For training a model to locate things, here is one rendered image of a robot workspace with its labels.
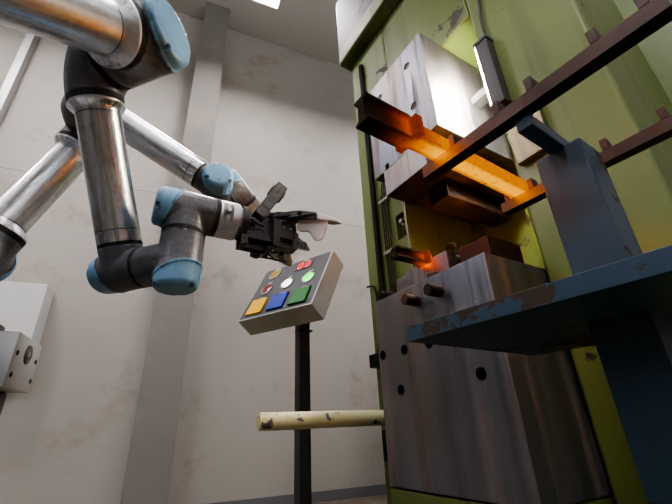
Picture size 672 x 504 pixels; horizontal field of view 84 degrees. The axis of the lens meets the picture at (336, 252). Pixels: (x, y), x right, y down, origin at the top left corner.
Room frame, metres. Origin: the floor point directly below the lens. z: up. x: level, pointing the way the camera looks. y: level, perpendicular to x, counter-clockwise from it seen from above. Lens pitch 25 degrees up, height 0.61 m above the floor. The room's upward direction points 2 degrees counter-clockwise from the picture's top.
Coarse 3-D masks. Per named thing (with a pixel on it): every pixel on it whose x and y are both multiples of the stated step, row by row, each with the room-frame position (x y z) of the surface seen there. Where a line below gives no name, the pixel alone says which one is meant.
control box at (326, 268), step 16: (320, 256) 1.28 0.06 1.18; (336, 256) 1.28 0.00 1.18; (272, 272) 1.41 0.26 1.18; (288, 272) 1.34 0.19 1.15; (304, 272) 1.28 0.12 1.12; (320, 272) 1.22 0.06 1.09; (336, 272) 1.27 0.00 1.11; (272, 288) 1.34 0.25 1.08; (288, 288) 1.27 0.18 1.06; (320, 288) 1.19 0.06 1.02; (304, 304) 1.16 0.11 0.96; (320, 304) 1.19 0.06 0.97; (240, 320) 1.33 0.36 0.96; (256, 320) 1.30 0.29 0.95; (272, 320) 1.27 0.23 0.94; (288, 320) 1.25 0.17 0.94; (304, 320) 1.23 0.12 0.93
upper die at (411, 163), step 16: (400, 160) 0.95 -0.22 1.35; (416, 160) 0.89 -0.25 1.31; (384, 176) 1.02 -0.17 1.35; (400, 176) 0.96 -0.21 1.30; (416, 176) 0.92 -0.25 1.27; (448, 176) 0.93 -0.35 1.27; (464, 176) 0.93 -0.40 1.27; (400, 192) 1.00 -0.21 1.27; (416, 192) 1.01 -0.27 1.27; (480, 192) 1.02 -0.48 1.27; (496, 192) 1.03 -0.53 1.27; (432, 208) 1.11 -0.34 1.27
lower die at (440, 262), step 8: (432, 256) 0.89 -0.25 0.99; (440, 256) 0.87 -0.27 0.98; (448, 256) 0.85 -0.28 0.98; (432, 264) 0.89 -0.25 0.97; (440, 264) 0.87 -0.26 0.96; (448, 264) 0.85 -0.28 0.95; (408, 272) 0.97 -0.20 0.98; (416, 272) 0.95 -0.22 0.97; (424, 272) 0.92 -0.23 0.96; (432, 272) 0.90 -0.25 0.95; (400, 280) 1.00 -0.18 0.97; (408, 280) 0.98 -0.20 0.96; (416, 280) 0.95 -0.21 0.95; (400, 288) 1.01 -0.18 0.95
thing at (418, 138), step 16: (368, 96) 0.36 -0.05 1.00; (368, 112) 0.37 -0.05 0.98; (384, 112) 0.38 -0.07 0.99; (400, 112) 0.39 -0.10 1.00; (368, 128) 0.38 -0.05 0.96; (384, 128) 0.38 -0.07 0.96; (400, 128) 0.40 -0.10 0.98; (416, 128) 0.40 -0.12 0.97; (400, 144) 0.41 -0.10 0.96; (416, 144) 0.43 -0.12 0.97; (432, 144) 0.43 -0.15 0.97; (448, 144) 0.44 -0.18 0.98; (464, 160) 0.47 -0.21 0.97; (480, 160) 0.49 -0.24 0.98; (480, 176) 0.51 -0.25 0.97; (496, 176) 0.52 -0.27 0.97; (512, 176) 0.54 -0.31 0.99; (512, 192) 0.57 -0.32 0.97
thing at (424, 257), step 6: (396, 246) 0.85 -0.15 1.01; (402, 246) 0.86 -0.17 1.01; (396, 252) 0.86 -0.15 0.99; (402, 252) 0.87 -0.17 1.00; (408, 252) 0.88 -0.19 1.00; (414, 252) 0.89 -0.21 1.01; (420, 252) 0.89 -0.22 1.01; (426, 252) 0.89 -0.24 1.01; (396, 258) 0.87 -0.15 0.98; (402, 258) 0.87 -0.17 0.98; (408, 258) 0.87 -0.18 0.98; (414, 258) 0.88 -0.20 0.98; (420, 258) 0.90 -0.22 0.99; (426, 258) 0.89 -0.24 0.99; (414, 264) 0.91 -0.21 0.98; (420, 264) 0.91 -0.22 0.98; (426, 264) 0.91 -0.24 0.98
